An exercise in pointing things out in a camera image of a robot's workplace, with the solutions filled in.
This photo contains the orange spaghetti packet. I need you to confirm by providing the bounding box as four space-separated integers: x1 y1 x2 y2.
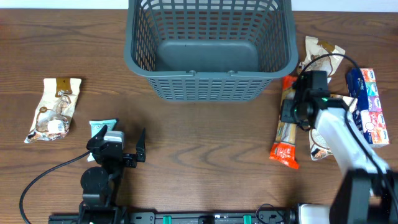
269 75 299 169

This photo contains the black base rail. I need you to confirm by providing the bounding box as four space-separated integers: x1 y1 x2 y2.
48 210 299 224

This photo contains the grey plastic basket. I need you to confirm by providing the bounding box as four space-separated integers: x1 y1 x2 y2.
124 0 299 101

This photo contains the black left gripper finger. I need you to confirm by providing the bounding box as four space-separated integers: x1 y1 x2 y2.
86 125 108 150
136 129 146 162

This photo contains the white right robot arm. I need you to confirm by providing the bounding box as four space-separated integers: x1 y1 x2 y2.
280 71 397 223

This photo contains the beige rice bag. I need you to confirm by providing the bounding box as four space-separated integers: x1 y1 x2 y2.
309 94 358 161

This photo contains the beige bag upper right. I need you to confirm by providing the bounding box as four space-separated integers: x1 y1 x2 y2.
297 35 346 84

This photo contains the blue tissue multipack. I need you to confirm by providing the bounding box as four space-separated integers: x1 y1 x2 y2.
346 68 390 148

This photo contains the teal snack packet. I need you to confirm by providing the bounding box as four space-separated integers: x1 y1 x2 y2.
90 119 119 149

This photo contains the beige nut snack bag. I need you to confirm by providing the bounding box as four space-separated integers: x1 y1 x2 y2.
24 78 81 144

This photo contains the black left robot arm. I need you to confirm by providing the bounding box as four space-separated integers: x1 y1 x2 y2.
77 126 146 224

